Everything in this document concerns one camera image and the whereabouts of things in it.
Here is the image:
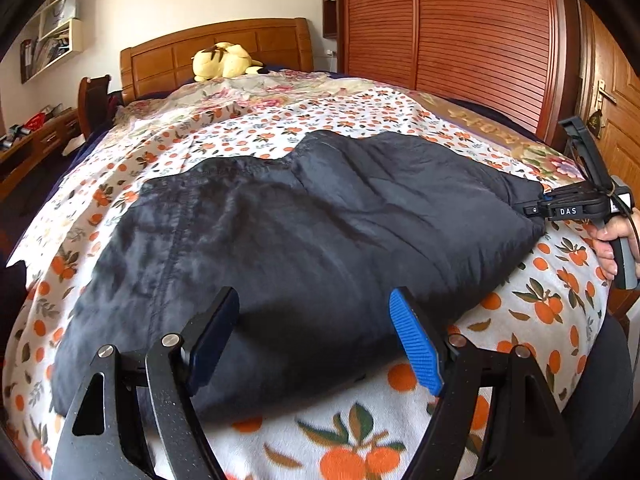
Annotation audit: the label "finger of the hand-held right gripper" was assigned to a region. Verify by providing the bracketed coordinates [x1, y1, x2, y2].
[522, 187, 556, 218]
[559, 116, 612, 196]

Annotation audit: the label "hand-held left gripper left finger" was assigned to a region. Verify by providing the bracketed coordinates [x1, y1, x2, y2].
[50, 286, 241, 480]

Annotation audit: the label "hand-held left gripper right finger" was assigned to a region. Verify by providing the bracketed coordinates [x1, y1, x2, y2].
[389, 287, 576, 480]

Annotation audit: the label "black jacket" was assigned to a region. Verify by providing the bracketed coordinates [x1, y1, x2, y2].
[52, 130, 548, 423]

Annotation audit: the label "person's right hand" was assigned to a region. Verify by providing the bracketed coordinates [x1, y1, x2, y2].
[586, 217, 636, 281]

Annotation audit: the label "wooden door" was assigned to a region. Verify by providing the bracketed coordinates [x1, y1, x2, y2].
[575, 0, 640, 211]

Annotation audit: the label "golden floral bed cover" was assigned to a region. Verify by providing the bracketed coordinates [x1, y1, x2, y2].
[435, 100, 586, 183]

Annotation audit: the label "orange fruit print blanket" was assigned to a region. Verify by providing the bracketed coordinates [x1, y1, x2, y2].
[2, 80, 608, 480]

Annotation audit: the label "wooden louvered wardrobe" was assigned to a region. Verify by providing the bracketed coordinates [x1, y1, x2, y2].
[322, 0, 581, 148]

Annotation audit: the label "person's dark pants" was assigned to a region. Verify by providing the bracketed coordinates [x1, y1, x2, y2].
[565, 310, 640, 480]

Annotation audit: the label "pink floral quilt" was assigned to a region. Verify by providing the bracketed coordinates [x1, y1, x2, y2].
[117, 69, 361, 126]

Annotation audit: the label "wooden desk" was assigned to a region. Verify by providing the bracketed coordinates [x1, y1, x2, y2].
[0, 107, 81, 201]

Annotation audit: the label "wooden chair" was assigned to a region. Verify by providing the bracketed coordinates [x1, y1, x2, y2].
[77, 75, 113, 141]

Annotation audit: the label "yellow plush toy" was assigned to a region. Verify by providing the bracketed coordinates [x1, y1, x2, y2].
[192, 41, 264, 83]

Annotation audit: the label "wooden bed headboard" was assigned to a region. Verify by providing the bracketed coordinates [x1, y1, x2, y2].
[119, 17, 315, 103]

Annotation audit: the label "white wall shelf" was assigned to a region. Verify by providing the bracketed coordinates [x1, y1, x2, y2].
[20, 0, 85, 85]

